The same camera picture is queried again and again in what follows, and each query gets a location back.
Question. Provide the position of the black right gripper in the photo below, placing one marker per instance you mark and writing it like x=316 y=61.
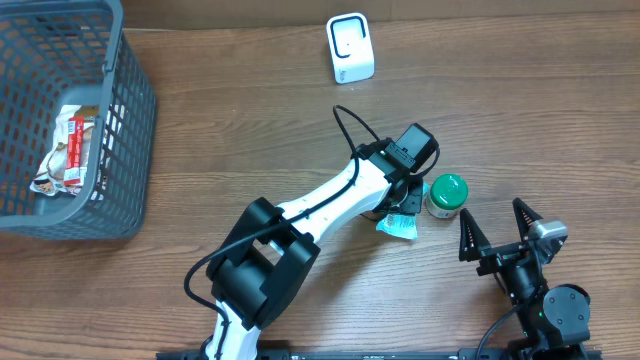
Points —
x=478 y=245

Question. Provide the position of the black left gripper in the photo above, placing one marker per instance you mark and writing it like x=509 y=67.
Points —
x=409 y=198

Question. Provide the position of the teal orange snack packet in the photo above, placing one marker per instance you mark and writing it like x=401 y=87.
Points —
x=401 y=226

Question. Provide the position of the green lid jar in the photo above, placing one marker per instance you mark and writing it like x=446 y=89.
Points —
x=446 y=196

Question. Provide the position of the brown white snack bag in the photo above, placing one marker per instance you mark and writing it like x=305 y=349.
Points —
x=64 y=167

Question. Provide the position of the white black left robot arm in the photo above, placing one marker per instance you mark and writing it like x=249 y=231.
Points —
x=269 y=252

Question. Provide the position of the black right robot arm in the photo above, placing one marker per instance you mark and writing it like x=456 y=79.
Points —
x=554 y=321

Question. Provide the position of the white barcode scanner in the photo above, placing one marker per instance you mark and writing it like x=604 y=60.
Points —
x=350 y=47

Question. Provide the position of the grey plastic mesh basket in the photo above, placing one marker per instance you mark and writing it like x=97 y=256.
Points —
x=57 y=53

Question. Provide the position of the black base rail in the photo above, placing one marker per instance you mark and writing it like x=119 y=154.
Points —
x=284 y=354

